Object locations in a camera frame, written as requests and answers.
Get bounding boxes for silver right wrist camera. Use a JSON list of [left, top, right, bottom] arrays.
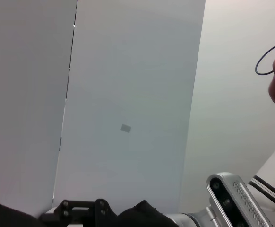
[[206, 172, 275, 227]]

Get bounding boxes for black food bag orange straps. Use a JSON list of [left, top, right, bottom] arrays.
[[0, 193, 180, 227]]

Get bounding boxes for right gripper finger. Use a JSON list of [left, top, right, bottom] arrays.
[[38, 200, 97, 227]]

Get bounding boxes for black controller cable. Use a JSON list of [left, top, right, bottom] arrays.
[[255, 44, 275, 76]]

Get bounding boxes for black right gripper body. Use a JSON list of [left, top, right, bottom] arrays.
[[94, 198, 119, 227]]

